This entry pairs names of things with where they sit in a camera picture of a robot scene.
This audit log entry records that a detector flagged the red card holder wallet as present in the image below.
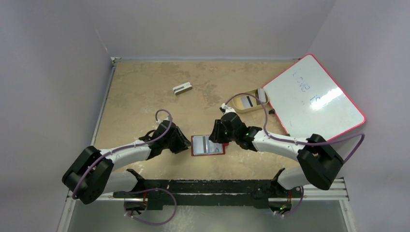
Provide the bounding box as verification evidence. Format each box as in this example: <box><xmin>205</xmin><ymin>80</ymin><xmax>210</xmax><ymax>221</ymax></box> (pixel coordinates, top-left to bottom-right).
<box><xmin>191</xmin><ymin>135</ymin><xmax>229</xmax><ymax>157</ymax></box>

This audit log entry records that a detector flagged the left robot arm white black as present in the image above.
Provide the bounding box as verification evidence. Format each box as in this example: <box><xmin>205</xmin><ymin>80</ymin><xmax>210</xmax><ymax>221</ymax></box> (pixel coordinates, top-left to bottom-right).
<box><xmin>62</xmin><ymin>120</ymin><xmax>191</xmax><ymax>204</ymax></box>

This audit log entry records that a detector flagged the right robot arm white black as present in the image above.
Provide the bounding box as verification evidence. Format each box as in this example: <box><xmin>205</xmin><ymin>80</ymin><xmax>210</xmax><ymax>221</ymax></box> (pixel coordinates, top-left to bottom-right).
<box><xmin>209</xmin><ymin>112</ymin><xmax>344</xmax><ymax>197</ymax></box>

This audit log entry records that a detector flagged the loose card in tray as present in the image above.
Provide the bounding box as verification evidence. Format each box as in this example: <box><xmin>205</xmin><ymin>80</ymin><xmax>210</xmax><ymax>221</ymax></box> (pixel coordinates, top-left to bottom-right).
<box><xmin>240</xmin><ymin>95</ymin><xmax>255</xmax><ymax>109</ymax></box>

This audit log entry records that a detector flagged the stack of white cards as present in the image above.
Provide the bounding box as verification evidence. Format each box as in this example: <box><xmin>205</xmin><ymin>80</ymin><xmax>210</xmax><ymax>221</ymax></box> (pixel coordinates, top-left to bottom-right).
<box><xmin>257</xmin><ymin>88</ymin><xmax>268</xmax><ymax>104</ymax></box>

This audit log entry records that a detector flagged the white grey card reader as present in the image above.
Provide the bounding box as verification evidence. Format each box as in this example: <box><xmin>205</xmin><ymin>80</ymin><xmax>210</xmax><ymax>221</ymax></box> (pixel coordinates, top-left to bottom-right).
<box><xmin>173</xmin><ymin>82</ymin><xmax>192</xmax><ymax>96</ymax></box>

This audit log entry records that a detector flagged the beige oval tray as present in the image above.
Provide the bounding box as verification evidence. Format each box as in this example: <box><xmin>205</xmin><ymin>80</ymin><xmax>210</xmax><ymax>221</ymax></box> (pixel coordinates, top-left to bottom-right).
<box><xmin>231</xmin><ymin>88</ymin><xmax>269</xmax><ymax>113</ymax></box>

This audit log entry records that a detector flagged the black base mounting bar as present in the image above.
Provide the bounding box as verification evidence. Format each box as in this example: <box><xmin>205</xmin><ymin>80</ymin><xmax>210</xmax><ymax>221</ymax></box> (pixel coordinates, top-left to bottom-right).
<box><xmin>113</xmin><ymin>171</ymin><xmax>302</xmax><ymax>213</ymax></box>

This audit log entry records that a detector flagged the pink-framed whiteboard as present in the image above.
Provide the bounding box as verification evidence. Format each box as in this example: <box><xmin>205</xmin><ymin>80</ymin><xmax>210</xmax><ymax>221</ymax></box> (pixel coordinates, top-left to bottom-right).
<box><xmin>263</xmin><ymin>54</ymin><xmax>366</xmax><ymax>140</ymax></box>

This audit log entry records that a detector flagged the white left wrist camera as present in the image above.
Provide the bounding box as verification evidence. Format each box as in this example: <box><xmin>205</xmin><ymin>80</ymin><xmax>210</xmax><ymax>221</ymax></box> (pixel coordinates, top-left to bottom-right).
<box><xmin>156</xmin><ymin>117</ymin><xmax>170</xmax><ymax>125</ymax></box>

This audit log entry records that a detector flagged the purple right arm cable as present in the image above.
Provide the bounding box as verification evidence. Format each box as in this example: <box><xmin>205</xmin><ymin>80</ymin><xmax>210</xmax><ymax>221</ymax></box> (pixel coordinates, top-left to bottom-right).
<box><xmin>220</xmin><ymin>93</ymin><xmax>366</xmax><ymax>218</ymax></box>

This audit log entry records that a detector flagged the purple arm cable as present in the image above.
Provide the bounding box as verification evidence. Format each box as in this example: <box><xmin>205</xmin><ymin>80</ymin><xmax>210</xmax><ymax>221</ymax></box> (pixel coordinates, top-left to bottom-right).
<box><xmin>72</xmin><ymin>109</ymin><xmax>178</xmax><ymax>226</ymax></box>
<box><xmin>220</xmin><ymin>93</ymin><xmax>366</xmax><ymax>218</ymax></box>

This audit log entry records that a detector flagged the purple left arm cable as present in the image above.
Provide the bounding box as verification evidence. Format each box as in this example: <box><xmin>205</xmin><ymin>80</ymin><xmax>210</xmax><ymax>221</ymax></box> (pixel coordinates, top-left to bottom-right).
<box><xmin>72</xmin><ymin>109</ymin><xmax>178</xmax><ymax>226</ymax></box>

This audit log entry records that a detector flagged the aluminium table frame rail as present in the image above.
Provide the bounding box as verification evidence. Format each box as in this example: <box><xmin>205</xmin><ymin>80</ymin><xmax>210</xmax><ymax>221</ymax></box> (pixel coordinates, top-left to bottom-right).
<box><xmin>57</xmin><ymin>57</ymin><xmax>350</xmax><ymax>232</ymax></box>

